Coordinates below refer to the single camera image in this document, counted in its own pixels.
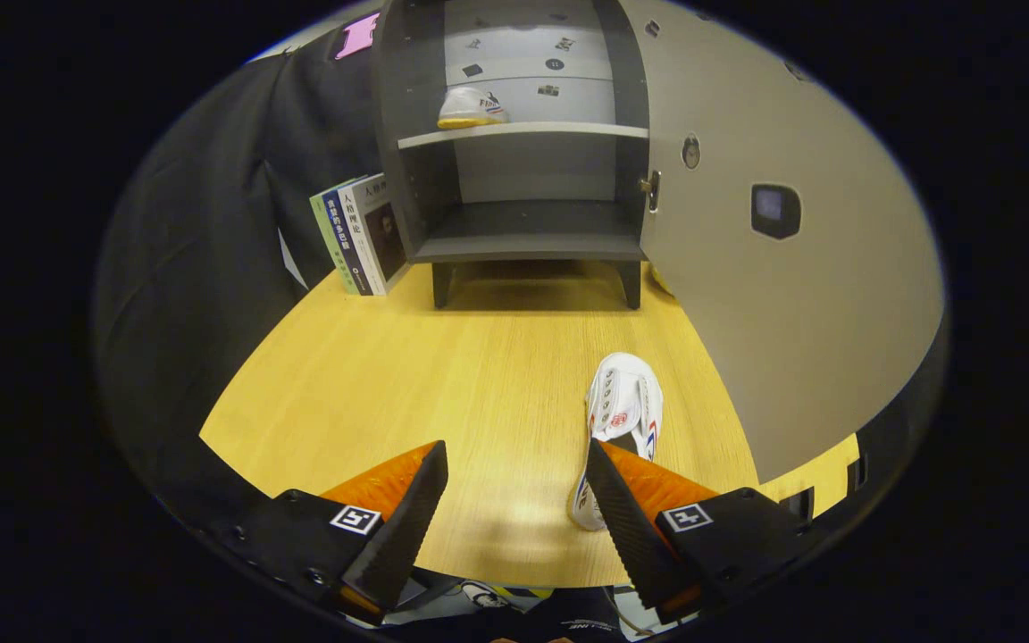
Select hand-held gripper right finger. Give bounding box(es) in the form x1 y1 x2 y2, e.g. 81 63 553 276
584 438 828 624

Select beige shoe cabinet door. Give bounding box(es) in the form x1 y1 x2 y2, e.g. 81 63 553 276
622 0 946 483

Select white book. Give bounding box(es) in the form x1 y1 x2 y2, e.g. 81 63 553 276
339 173 409 296

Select white canvas shoe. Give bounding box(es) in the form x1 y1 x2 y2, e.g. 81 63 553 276
437 86 508 130
568 352 665 532

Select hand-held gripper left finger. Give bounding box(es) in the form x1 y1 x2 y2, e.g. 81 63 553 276
211 439 449 626

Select person's dark trousers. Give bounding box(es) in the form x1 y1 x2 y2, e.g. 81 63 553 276
488 585 632 643

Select dark blue book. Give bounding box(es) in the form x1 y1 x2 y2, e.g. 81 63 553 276
322 183 374 296

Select black backdrop cloth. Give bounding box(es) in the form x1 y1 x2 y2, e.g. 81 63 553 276
95 9 949 555

